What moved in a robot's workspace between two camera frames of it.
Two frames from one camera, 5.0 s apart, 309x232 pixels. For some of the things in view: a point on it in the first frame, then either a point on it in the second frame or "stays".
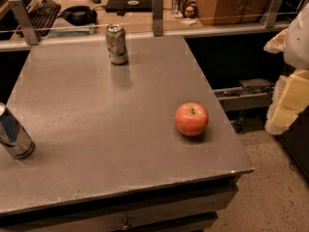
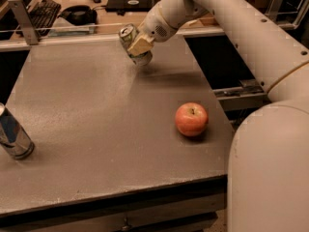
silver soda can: (116, 42) -> (127, 35)
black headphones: (79, 15) stays
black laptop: (129, 4) stays
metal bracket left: (20, 10) stays
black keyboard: (43, 15) stays
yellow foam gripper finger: (291, 96) -> (157, 25)
